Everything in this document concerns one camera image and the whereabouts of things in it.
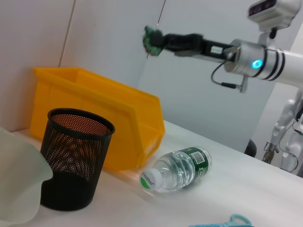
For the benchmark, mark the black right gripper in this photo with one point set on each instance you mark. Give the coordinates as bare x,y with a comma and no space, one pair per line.
210,48

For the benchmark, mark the yellow plastic bin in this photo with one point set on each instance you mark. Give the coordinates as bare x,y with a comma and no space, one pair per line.
94,104

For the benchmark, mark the black round background object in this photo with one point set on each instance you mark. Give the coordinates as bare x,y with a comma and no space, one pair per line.
251,147

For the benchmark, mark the blue scissors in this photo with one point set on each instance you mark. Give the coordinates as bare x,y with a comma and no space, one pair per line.
236,221

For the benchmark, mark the green plastic wrapper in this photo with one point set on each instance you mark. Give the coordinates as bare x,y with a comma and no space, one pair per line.
148,41

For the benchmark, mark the white black humanoid robot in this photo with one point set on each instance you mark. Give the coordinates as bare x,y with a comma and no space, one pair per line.
293,142

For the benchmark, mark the green wavy glass fruit plate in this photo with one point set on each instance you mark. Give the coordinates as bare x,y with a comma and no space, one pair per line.
19,179

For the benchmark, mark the black mesh pen holder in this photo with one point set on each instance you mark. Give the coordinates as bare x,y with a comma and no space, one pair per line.
71,165

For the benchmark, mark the clear green-label water bottle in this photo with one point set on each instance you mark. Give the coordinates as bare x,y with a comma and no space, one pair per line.
180,168

